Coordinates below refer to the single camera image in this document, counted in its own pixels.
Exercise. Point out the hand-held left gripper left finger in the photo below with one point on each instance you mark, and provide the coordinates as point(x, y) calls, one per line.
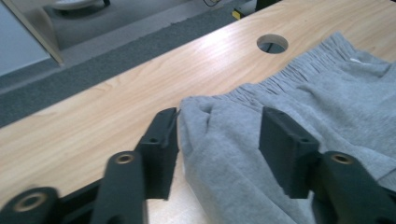
point(160, 155)

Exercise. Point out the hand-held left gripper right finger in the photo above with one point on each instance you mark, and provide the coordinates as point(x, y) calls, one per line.
point(286, 155)

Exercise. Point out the grey shorts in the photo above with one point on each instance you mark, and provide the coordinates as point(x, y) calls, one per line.
point(236, 149)

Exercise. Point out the black yellow-striped stand base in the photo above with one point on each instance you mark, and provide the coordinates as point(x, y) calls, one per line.
point(246, 9)

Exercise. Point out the round base under desk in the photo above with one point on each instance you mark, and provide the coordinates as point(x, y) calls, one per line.
point(74, 3)

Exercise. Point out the white cabinet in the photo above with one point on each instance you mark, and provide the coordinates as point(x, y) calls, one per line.
point(18, 46)

